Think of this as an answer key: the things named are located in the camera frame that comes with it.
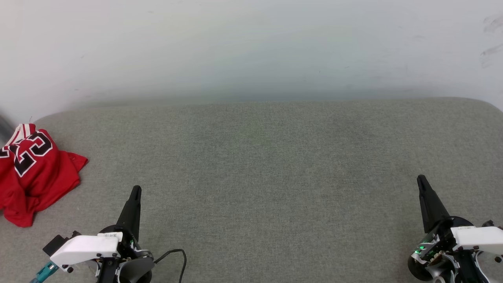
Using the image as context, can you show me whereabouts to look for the red basketball jersey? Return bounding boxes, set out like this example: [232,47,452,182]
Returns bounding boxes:
[0,123,89,228]

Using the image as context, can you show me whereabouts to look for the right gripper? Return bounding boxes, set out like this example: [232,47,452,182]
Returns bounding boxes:
[411,175,503,283]

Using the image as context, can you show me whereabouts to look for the grey fabric sofa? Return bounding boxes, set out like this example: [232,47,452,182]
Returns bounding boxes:
[0,97,503,283]

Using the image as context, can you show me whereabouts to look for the thin black cable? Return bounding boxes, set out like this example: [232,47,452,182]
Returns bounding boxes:
[153,249,187,283]

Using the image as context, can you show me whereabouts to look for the teal cable connector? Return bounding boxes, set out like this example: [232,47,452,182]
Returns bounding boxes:
[29,261,59,283]

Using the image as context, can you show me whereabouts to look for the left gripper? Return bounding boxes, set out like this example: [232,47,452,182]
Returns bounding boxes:
[50,186,144,283]

